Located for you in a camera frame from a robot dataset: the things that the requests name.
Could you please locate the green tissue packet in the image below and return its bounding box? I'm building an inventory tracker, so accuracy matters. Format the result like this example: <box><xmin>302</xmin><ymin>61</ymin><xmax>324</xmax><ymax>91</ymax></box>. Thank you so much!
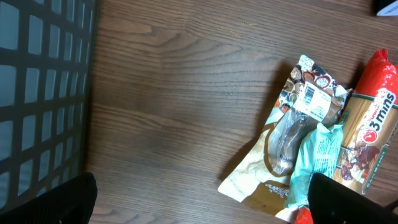
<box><xmin>284</xmin><ymin>123</ymin><xmax>343</xmax><ymax>208</ymax></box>

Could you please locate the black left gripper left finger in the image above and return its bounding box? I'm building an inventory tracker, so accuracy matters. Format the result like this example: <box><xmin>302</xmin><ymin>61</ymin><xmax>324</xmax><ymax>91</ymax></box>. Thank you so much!
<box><xmin>1</xmin><ymin>172</ymin><xmax>98</xmax><ymax>224</ymax></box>

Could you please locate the dried mushroom pouch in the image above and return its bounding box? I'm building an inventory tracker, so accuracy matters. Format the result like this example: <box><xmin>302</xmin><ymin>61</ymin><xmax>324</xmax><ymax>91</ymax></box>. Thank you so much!
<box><xmin>218</xmin><ymin>55</ymin><xmax>348</xmax><ymax>222</ymax></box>

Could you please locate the orange spaghetti pasta package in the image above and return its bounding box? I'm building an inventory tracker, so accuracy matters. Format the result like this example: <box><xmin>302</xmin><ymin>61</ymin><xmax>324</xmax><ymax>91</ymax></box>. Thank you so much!
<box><xmin>294</xmin><ymin>49</ymin><xmax>398</xmax><ymax>224</ymax></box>

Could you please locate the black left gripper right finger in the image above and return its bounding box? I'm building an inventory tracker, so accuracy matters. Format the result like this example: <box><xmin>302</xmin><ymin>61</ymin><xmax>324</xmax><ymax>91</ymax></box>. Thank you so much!
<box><xmin>308</xmin><ymin>174</ymin><xmax>397</xmax><ymax>224</ymax></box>

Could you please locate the white barcode scanner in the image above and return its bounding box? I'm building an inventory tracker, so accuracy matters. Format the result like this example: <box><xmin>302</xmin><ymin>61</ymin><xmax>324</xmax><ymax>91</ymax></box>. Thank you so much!
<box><xmin>375</xmin><ymin>0</ymin><xmax>398</xmax><ymax>16</ymax></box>

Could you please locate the grey plastic shopping basket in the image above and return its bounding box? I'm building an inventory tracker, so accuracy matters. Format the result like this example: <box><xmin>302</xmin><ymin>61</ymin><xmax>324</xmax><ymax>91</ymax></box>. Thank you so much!
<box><xmin>1</xmin><ymin>0</ymin><xmax>100</xmax><ymax>213</ymax></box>

